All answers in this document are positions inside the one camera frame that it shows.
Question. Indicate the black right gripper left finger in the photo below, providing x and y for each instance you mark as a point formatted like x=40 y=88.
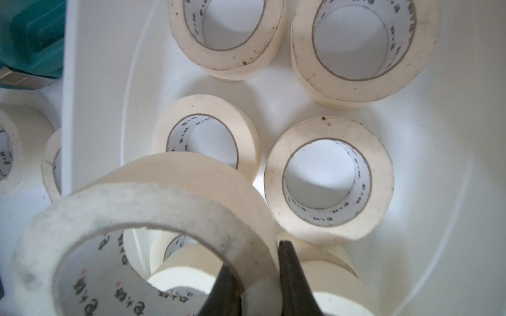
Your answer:
x=225 y=297

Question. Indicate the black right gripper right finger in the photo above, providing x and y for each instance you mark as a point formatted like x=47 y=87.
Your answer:
x=296 y=293

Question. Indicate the cream tape roll four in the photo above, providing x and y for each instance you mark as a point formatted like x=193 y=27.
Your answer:
x=328 y=271

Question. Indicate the cream tape roll two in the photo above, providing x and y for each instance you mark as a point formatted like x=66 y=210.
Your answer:
x=363 y=207

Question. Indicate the cream tape roll one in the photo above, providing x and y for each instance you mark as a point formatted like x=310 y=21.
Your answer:
x=71 y=258

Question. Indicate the cream tape roll three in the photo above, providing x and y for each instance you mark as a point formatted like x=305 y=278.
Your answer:
x=24 y=135

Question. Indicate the white plastic storage box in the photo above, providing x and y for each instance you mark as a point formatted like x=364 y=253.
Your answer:
x=440 y=250

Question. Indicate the cream tape roll five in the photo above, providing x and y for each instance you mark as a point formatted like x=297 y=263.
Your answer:
x=174 y=128

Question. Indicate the cream tape roll eight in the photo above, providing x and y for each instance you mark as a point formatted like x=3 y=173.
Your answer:
x=51 y=166

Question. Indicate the cream tape roll six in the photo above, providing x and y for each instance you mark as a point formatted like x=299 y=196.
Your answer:
x=231 y=40

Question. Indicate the cream tape roll seven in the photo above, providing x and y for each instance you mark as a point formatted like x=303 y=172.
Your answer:
x=412 y=30

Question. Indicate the green tool case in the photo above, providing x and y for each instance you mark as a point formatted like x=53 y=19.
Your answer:
x=32 y=43

